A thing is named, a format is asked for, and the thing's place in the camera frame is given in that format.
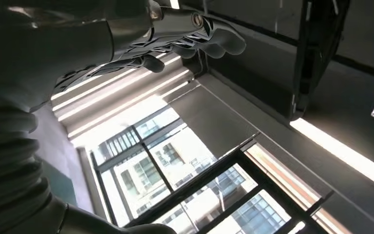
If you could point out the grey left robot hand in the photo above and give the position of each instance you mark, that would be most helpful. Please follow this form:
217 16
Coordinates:
45 48

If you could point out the black scanner column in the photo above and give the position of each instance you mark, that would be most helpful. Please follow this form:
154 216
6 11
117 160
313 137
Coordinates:
319 48

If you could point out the ceiling light strip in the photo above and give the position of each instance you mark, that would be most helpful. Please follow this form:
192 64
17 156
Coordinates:
335 148

